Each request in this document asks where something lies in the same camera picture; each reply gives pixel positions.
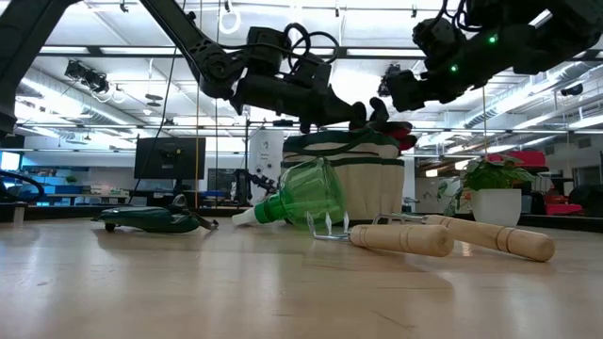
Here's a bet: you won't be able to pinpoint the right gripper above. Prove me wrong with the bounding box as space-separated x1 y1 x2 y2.
385 55 478 113

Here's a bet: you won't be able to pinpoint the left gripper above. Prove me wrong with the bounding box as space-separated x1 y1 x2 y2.
229 60 355 134

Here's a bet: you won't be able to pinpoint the red and black gardening gloves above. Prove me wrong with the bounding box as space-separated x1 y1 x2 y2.
349 96 419 153

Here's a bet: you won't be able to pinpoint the beige green-trimmed gardening bag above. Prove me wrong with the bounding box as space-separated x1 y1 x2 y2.
281 127 407 222

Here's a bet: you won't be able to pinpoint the green plastic spray bottle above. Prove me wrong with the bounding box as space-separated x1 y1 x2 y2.
231 156 350 232

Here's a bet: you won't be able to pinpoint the three-prong wooden-handled hand rake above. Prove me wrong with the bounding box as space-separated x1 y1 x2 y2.
306 211 456 259

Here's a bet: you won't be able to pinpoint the fan-pronged wooden-handled hand rake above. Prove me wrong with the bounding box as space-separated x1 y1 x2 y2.
373 212 557 264

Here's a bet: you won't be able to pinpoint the green pruning shears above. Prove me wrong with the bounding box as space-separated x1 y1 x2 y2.
91 194 220 234

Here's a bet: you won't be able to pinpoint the white pillar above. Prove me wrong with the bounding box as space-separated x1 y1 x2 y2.
248 129 285 204

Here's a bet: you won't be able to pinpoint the green potted plant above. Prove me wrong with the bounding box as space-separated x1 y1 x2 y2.
436 153 537 228

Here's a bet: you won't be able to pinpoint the black computer monitor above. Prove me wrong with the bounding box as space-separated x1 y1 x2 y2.
133 137 207 181

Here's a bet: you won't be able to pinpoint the black ceiling-mounted camera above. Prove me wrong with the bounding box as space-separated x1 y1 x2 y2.
64 59 110 94

